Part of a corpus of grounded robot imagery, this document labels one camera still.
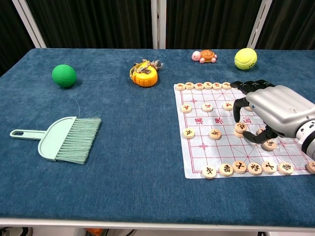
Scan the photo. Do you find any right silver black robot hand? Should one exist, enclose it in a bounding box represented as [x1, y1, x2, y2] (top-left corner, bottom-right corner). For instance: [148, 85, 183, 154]
[230, 80, 315, 144]

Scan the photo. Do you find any white chess board sheet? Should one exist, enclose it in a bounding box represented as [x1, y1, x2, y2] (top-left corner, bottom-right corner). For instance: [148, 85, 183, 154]
[173, 82, 315, 179]

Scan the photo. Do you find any yellow tennis ball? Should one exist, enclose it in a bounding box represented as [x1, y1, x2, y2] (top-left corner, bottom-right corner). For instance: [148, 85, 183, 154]
[234, 47, 258, 71]

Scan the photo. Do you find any pink orange turtle toy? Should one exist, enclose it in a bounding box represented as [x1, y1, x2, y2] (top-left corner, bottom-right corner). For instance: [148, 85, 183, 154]
[190, 50, 218, 65]

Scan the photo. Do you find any metal keyring charm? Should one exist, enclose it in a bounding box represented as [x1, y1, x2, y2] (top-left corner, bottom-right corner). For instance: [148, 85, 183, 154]
[147, 59, 165, 70]

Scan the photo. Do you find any yellow orange tape measure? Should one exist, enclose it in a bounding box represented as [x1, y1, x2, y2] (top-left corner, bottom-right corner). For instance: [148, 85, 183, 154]
[129, 61, 158, 88]

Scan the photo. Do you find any blue table cloth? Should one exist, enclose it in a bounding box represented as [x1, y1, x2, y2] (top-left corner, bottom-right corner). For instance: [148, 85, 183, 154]
[0, 48, 315, 221]

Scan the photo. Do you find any black curtain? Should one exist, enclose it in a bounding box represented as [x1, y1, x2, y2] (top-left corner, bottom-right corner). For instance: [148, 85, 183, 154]
[0, 0, 315, 77]

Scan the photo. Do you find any green ball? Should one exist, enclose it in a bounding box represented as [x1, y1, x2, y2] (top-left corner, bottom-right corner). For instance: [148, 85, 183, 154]
[51, 64, 78, 89]

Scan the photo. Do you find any mint green hand brush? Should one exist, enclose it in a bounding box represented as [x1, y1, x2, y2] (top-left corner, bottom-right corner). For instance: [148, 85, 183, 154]
[9, 112, 102, 165]

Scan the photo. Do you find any white frame post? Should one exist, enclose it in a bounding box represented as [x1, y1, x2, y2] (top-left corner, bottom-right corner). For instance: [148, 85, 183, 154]
[11, 0, 47, 49]
[247, 0, 273, 49]
[151, 0, 167, 49]

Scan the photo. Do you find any white table edge rail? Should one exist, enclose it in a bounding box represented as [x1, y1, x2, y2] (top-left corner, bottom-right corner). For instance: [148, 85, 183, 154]
[0, 217, 315, 233]

